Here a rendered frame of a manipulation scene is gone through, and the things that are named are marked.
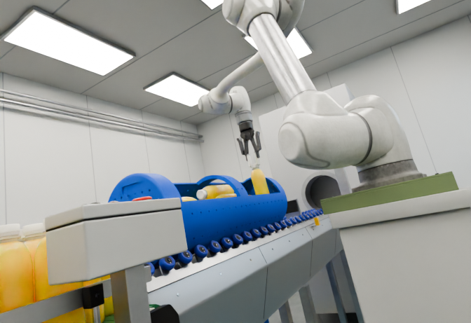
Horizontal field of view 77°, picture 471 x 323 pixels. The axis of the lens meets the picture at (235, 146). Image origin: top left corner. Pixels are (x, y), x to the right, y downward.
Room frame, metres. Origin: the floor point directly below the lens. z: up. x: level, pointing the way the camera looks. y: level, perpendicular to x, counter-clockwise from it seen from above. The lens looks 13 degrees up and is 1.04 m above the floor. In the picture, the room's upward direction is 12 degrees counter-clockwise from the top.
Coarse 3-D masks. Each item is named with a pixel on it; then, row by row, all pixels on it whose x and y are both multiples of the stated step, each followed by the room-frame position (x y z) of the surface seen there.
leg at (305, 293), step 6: (306, 288) 1.69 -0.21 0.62; (300, 294) 1.71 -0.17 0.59; (306, 294) 1.69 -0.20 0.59; (306, 300) 1.70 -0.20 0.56; (312, 300) 1.72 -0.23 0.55; (306, 306) 1.70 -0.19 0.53; (312, 306) 1.70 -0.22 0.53; (306, 312) 1.70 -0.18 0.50; (312, 312) 1.69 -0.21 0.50; (306, 318) 1.71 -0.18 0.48; (312, 318) 1.69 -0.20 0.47
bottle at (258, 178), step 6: (252, 168) 1.53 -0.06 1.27; (258, 168) 1.53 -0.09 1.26; (252, 174) 1.52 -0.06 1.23; (258, 174) 1.50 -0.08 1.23; (252, 180) 1.52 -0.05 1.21; (258, 180) 1.50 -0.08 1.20; (264, 180) 1.52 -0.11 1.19; (258, 186) 1.51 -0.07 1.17; (264, 186) 1.51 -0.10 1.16; (258, 192) 1.51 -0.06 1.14; (264, 192) 1.51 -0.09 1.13
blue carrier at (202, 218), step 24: (120, 192) 0.92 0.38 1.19; (144, 192) 0.87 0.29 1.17; (168, 192) 0.85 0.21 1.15; (192, 192) 1.30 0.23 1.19; (240, 192) 1.20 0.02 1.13; (192, 216) 0.91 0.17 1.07; (216, 216) 1.02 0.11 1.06; (240, 216) 1.17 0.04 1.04; (264, 216) 1.36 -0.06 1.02; (192, 240) 0.94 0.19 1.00; (216, 240) 1.09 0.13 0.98
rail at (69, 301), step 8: (104, 280) 0.57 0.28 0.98; (80, 288) 0.53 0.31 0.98; (104, 288) 0.57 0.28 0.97; (56, 296) 0.50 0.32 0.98; (64, 296) 0.51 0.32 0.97; (72, 296) 0.52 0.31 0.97; (80, 296) 0.53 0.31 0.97; (104, 296) 0.57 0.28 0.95; (32, 304) 0.47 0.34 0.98; (40, 304) 0.47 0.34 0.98; (48, 304) 0.48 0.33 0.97; (56, 304) 0.49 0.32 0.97; (64, 304) 0.51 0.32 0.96; (72, 304) 0.52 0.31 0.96; (80, 304) 0.53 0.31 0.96; (8, 312) 0.44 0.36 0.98; (16, 312) 0.45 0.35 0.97; (24, 312) 0.46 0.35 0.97; (32, 312) 0.47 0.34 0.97; (40, 312) 0.47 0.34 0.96; (48, 312) 0.48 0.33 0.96; (56, 312) 0.49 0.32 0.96; (64, 312) 0.51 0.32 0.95; (0, 320) 0.43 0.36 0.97; (8, 320) 0.44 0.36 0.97; (16, 320) 0.45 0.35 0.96; (24, 320) 0.46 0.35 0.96; (32, 320) 0.46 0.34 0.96; (40, 320) 0.47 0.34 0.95
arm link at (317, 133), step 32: (224, 0) 0.94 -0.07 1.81; (256, 0) 0.90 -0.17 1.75; (256, 32) 0.90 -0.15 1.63; (288, 64) 0.83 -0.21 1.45; (288, 96) 0.83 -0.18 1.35; (320, 96) 0.77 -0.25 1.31; (288, 128) 0.74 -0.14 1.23; (320, 128) 0.71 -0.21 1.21; (352, 128) 0.75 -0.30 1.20; (288, 160) 0.80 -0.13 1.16; (320, 160) 0.75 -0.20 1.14; (352, 160) 0.79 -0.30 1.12
